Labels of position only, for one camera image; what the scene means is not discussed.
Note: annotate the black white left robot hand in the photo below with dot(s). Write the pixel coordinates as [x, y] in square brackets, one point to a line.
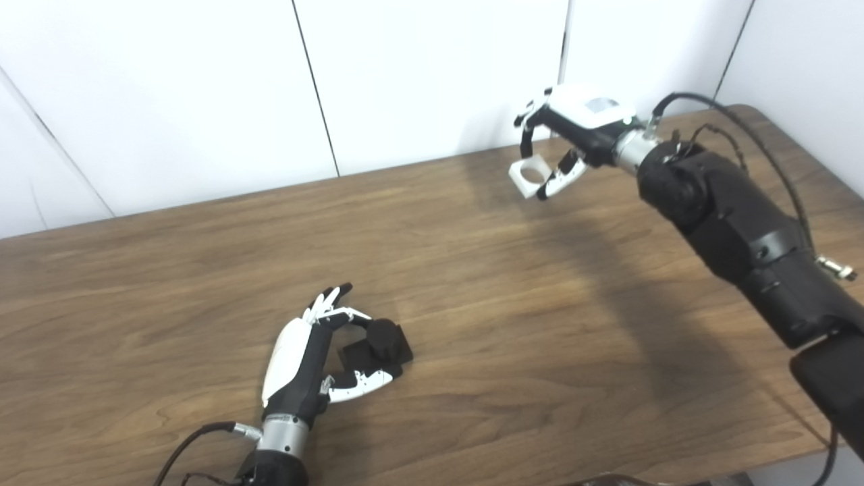
[300, 374]

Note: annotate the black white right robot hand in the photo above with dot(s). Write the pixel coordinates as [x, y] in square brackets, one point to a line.
[580, 128]

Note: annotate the white square piece with hole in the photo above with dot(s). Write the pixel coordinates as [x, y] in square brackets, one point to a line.
[520, 183]

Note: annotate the black peg with square base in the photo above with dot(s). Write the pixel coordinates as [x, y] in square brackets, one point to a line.
[385, 337]

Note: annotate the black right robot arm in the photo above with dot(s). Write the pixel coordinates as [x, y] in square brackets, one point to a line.
[742, 229]

